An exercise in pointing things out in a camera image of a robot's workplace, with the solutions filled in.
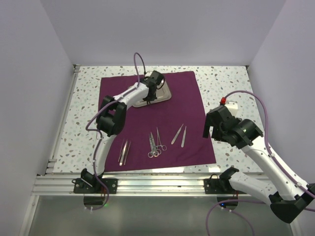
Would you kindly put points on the purple cloth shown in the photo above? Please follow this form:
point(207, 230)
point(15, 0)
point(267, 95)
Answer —
point(184, 107)

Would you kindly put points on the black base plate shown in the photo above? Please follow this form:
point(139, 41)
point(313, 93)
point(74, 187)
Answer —
point(215, 185)
point(81, 187)

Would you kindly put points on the aluminium front rail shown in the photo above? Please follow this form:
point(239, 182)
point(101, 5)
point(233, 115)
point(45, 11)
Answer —
point(148, 184)

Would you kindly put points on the steel scissors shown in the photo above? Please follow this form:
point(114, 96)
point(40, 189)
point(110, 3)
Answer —
point(158, 150)
point(153, 152)

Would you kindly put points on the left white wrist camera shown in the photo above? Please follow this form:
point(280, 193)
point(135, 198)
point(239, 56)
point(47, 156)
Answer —
point(154, 78)

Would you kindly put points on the fine steel tweezers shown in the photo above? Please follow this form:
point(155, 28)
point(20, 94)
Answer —
point(121, 150)

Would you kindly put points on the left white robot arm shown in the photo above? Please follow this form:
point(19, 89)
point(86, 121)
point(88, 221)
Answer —
point(110, 121)

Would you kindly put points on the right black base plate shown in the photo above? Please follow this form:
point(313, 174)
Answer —
point(215, 185)

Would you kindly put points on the wide steel tweezers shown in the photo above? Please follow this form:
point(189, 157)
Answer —
point(125, 153)

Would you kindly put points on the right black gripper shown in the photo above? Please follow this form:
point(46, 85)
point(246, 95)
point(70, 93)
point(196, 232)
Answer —
point(215, 135)

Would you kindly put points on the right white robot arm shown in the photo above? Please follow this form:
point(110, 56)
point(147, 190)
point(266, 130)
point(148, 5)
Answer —
point(287, 195)

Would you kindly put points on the steel scalpel handle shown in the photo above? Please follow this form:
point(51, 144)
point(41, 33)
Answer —
point(176, 135)
point(184, 137)

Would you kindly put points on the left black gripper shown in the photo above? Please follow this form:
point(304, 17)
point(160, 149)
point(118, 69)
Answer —
point(151, 99)

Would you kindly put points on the steel instrument tray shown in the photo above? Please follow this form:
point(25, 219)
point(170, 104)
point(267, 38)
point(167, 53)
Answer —
point(162, 94)

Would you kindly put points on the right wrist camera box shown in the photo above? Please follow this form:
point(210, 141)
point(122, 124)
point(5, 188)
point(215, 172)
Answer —
point(222, 113)

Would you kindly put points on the left side rail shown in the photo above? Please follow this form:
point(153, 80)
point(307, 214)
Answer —
point(52, 156)

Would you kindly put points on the red button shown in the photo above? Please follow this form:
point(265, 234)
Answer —
point(223, 101)

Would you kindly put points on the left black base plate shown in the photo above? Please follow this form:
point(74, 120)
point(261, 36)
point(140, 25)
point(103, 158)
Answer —
point(81, 187)

